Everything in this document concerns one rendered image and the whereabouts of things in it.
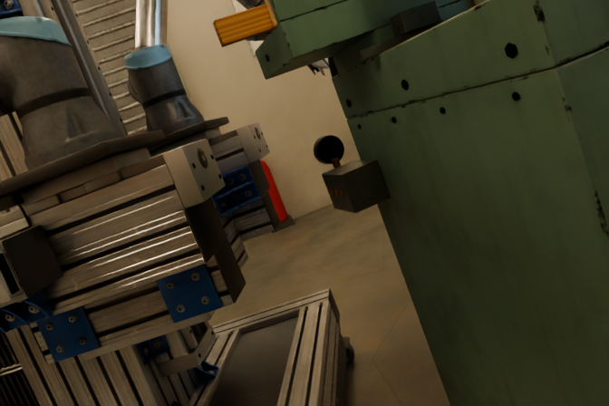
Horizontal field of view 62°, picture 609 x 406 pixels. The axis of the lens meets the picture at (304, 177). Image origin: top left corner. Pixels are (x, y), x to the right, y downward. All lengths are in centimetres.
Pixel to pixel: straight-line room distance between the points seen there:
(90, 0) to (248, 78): 122
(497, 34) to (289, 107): 333
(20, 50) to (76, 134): 15
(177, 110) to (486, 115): 84
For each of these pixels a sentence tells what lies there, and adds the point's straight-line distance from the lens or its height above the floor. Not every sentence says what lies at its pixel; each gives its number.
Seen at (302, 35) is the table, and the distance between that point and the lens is 84.
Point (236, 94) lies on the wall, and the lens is 387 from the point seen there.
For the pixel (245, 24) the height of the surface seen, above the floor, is 92.
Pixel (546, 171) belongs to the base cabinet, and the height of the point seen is 60.
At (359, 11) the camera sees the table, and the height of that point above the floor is 88.
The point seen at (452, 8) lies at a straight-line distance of 96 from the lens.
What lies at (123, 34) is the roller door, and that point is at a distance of 396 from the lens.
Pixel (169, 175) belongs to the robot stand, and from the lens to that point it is 79.
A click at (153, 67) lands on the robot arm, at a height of 99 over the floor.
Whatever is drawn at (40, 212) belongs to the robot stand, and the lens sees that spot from 89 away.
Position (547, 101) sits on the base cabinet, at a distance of 59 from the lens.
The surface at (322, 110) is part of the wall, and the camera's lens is 393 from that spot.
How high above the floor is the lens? 76
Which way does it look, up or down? 7 degrees down
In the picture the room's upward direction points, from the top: 21 degrees counter-clockwise
